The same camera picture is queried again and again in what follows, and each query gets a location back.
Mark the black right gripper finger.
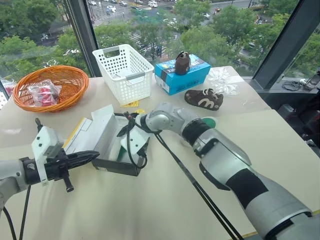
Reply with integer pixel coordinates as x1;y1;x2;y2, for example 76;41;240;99
116;125;129;138

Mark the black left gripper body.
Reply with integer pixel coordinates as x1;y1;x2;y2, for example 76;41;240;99
44;148;76;193

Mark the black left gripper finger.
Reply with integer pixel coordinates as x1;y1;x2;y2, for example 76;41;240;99
66;150;100;160
74;157;97;167

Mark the grey cardboard box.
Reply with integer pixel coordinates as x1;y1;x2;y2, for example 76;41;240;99
62;104;151;177

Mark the blue shoe box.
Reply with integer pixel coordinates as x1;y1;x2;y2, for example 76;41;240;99
154;53;212;96

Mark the yellow paper label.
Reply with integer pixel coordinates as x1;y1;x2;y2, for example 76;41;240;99
119;100;140;108

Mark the white perforated plastic basket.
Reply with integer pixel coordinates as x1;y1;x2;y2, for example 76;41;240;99
91;43;155;105

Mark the clear bag of pink items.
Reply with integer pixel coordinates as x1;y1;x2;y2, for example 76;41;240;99
26;79;63;107

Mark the orange wicker basket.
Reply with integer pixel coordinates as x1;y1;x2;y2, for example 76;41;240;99
11;65;90;113

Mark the brown suede shoe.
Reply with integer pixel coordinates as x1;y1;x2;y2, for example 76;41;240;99
184;87;224;111
174;51;192;75

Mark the dark window pillar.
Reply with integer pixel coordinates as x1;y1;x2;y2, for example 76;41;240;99
63;0;102;78

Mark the clear crumpled plastic wrapper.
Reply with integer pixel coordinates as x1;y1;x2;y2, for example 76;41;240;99
207;68;238;96

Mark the black device beside table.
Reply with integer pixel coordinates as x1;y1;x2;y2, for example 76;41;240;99
277;94;320;151

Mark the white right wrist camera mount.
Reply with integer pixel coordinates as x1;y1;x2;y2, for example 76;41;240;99
120;124;151;157

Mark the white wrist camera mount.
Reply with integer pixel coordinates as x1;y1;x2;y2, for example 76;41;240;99
31;126;66;187
120;124;151;157

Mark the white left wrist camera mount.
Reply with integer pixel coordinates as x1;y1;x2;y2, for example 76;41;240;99
31;126;66;187

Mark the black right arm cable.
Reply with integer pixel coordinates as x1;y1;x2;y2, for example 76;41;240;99
115;111;245;240

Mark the thin black cable on ledge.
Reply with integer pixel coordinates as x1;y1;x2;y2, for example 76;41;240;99
281;80;304;91

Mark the dark slanted window frame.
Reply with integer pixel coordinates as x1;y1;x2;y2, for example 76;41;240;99
252;0;320;91

